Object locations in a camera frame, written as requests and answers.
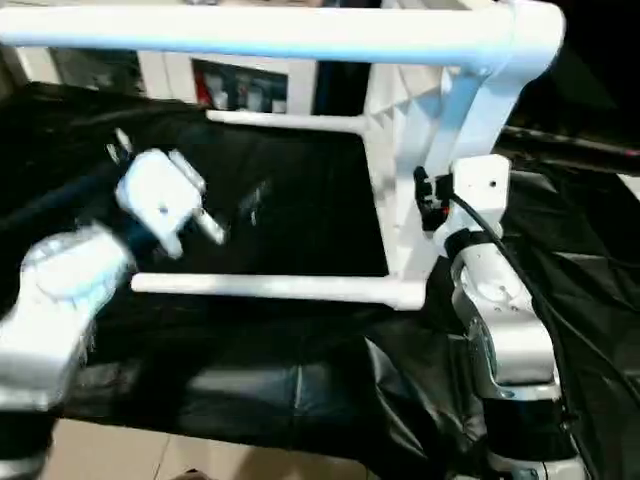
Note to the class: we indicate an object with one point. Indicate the black low bench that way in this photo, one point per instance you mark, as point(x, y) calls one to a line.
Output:
point(580, 142)

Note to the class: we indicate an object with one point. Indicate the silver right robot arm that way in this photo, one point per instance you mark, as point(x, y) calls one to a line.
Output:
point(500, 330)

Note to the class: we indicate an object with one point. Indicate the black plastic mat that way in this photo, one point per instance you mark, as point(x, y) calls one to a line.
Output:
point(300, 200)

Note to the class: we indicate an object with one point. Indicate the small red bottle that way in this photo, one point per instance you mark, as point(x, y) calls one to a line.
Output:
point(205, 90)

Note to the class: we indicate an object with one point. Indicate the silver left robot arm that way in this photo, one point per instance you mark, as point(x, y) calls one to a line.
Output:
point(60, 290)

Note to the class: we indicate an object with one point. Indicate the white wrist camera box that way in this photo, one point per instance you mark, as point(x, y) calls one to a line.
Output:
point(480, 185)
point(160, 195)

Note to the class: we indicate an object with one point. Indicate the white plastic table leg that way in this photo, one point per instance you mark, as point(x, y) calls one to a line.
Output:
point(290, 121)
point(270, 288)
point(250, 38)

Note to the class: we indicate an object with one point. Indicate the white glass-door cabinet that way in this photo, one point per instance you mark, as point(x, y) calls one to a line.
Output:
point(170, 75)

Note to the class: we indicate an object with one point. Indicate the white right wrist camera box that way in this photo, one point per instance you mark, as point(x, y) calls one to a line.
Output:
point(480, 185)

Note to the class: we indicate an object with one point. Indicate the white plastic table top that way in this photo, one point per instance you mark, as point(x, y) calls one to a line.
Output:
point(470, 110)

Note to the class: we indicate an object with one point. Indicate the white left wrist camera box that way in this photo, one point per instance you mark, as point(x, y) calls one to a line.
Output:
point(160, 195)

